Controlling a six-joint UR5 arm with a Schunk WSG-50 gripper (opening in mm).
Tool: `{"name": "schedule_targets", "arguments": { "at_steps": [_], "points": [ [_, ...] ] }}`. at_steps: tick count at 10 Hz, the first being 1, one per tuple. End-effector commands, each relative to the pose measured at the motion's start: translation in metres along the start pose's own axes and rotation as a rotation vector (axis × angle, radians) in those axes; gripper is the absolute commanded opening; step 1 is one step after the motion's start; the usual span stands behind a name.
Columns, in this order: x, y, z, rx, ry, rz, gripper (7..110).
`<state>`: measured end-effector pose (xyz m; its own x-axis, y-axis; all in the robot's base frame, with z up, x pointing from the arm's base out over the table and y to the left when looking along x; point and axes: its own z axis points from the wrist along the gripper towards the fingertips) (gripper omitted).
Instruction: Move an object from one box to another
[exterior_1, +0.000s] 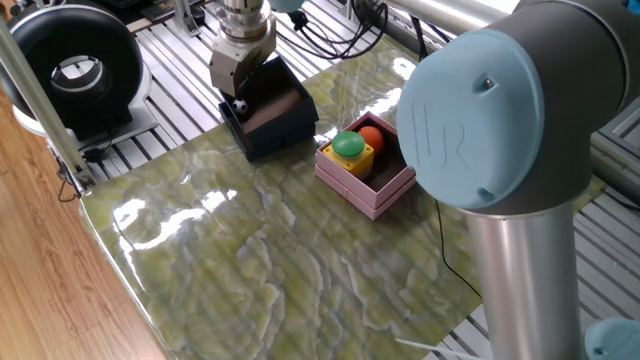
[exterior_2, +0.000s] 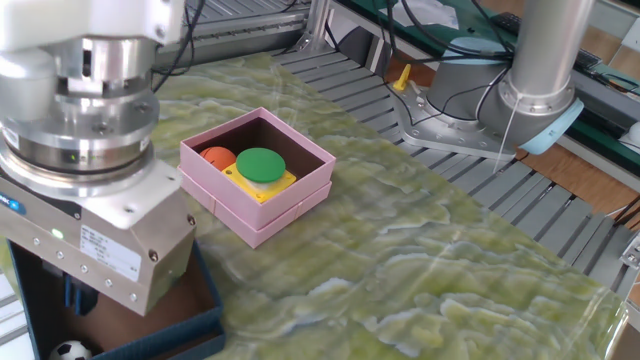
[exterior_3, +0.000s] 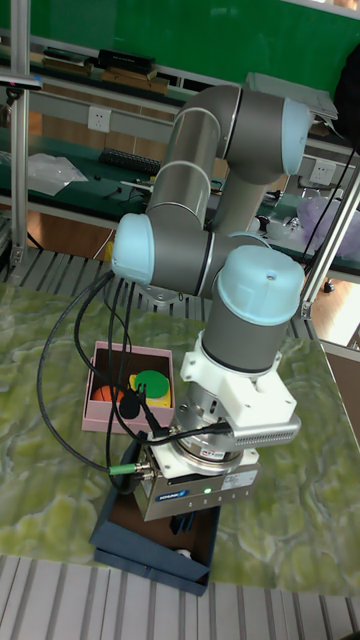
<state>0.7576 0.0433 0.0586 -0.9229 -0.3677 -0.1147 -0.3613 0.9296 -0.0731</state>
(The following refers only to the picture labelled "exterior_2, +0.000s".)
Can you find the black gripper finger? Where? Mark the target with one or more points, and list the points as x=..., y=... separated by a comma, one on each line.
x=69, y=292
x=86, y=302

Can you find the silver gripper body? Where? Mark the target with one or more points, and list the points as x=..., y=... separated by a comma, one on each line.
x=150, y=260

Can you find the dark blue box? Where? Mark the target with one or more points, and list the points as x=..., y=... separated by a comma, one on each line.
x=175, y=335

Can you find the orange mini basketball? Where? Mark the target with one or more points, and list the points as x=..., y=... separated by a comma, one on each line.
x=217, y=156

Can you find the yellow box green push button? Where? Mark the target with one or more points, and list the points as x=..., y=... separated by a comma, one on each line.
x=260, y=165

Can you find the pink open box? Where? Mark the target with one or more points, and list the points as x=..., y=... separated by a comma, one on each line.
x=235, y=210

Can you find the small soccer ball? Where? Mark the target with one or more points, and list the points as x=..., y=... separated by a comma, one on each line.
x=70, y=351

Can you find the green marble pattern mat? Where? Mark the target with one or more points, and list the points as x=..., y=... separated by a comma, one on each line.
x=400, y=280

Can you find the small yellow plastic piece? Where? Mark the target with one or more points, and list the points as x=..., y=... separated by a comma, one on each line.
x=402, y=79

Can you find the white zip tie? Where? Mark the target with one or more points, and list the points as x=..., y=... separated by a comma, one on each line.
x=507, y=135

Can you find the black keyboard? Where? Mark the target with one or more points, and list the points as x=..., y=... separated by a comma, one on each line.
x=587, y=59

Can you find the aluminium table rail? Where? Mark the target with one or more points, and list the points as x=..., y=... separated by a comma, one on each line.
x=250, y=30

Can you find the aluminium upright post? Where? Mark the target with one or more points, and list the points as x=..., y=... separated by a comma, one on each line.
x=317, y=20

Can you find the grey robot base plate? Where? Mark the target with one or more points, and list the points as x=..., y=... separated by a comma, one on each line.
x=425, y=130

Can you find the metal corner bracket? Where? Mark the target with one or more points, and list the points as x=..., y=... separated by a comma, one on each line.
x=631, y=252

